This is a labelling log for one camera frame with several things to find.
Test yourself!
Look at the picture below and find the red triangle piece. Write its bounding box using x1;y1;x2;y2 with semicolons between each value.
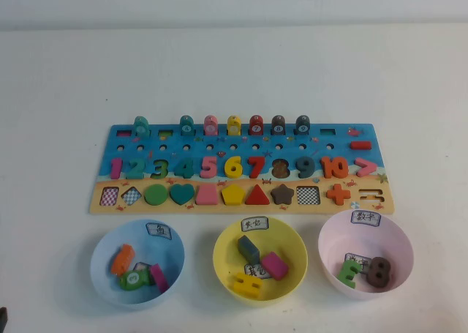
244;184;271;206

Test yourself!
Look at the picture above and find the teal number two piece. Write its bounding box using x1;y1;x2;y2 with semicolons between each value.
124;157;146;180

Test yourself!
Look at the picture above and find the red number seven piece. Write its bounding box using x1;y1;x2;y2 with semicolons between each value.
247;156;268;179

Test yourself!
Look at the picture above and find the green circle piece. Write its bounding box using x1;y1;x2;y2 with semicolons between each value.
143;184;169;206

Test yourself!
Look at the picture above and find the brown star piece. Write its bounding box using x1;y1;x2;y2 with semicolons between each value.
271;184;295;205

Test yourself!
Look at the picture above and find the teal number four piece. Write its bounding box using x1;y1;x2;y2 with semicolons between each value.
173;157;195;179

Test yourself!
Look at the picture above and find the teal heart piece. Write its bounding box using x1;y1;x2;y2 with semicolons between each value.
169;183;196;206

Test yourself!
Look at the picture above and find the pink plastic bowl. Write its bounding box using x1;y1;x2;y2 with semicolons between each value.
317;210;415;301

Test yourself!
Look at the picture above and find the yellow fish peg number six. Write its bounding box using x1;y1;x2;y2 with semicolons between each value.
227;114;242;136

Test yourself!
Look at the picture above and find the paper label on yellow bowl rim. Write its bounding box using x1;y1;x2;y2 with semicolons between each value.
240;217;270;233

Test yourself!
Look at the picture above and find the pink number five piece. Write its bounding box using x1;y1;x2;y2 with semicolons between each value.
200;156;219;179

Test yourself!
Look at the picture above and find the pink trapezoid piece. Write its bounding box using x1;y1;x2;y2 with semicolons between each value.
195;184;220;206

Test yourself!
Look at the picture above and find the brown fish peg number eight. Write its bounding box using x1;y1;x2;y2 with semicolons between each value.
271;114;287;135

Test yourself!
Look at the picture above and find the brown number eight piece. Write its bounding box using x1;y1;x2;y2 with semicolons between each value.
366;256;392;287

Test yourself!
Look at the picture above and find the paper label inside pink bowl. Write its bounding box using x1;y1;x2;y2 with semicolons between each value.
344;252;373;274

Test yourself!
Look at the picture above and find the dark grey number nine piece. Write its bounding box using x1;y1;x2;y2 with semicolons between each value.
295;156;316;179

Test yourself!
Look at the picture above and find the orange fish piece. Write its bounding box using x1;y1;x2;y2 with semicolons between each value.
110;243;136;277

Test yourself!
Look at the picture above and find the magenta fish piece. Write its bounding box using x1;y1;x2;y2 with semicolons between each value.
148;263;170;293

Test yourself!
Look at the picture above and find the dark grey fish peg nine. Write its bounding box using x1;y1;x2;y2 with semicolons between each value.
295;114;311;134

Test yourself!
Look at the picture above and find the teal fish peg number four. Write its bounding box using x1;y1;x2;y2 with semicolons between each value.
179;114;195;136

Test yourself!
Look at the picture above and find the teal fish peg number two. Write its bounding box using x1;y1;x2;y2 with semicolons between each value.
132;115;151;138

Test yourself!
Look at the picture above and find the pink fish peg number five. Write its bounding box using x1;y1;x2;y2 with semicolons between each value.
203;114;219;136

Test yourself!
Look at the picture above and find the orange number ten piece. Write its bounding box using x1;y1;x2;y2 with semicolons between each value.
320;156;350;179

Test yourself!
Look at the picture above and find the yellow number six piece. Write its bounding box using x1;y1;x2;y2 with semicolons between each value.
224;155;244;179

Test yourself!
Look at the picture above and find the red fish peg number seven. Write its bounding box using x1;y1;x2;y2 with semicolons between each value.
249;114;265;135

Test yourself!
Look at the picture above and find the paper label on pink bowl rim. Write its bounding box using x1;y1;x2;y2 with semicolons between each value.
350;210;382;225

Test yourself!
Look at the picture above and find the yellow pentagon piece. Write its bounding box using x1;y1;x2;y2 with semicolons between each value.
220;184;245;206

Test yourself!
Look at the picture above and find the magenta number one piece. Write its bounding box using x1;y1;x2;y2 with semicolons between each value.
109;157;123;180

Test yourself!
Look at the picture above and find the light green number three piece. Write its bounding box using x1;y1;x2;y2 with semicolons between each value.
336;256;361;289

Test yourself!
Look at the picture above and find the dark grey square block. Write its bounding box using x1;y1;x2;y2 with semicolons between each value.
237;235;261;261

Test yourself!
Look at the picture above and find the pink greater-than sign piece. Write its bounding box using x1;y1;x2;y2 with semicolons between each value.
355;157;377;178

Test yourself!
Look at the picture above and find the green fish piece number three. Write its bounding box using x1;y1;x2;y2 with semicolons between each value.
118;266;154;291

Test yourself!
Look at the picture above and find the colourful wooden puzzle board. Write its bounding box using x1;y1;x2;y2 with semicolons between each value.
89;123;396;215

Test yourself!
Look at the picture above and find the paper label on blue bowl rim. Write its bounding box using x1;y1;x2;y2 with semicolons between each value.
146;222;173;240

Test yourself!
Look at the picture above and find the paper label inside yellow bowl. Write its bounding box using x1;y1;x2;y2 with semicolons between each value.
244;262;273;280

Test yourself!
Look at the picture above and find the orange plus sign piece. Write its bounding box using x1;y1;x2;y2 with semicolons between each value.
326;184;352;206

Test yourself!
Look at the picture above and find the magenta rectangle block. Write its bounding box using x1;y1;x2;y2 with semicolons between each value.
260;251;290;281

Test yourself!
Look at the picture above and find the yellow plastic bowl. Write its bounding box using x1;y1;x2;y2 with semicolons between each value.
213;217;309;309

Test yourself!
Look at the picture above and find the yellow equals sign piece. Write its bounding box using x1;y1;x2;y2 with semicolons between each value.
231;272;263;297

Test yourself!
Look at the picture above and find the light blue plastic bowl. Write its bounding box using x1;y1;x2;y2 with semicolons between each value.
89;218;186;305

